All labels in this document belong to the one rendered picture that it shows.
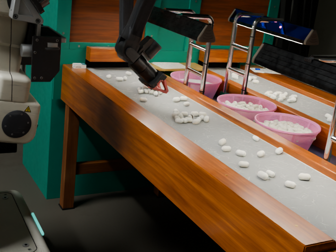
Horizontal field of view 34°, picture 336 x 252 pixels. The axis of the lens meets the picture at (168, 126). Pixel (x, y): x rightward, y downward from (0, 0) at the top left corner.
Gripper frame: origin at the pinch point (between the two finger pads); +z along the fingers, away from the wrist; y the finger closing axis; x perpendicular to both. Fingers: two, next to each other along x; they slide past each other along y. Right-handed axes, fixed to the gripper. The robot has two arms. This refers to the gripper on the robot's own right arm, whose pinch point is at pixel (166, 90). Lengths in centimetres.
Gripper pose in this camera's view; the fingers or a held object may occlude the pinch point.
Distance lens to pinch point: 211.3
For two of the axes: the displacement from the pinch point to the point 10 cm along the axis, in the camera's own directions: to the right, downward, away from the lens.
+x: -6.6, 7.5, -0.7
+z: 5.9, 5.7, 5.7
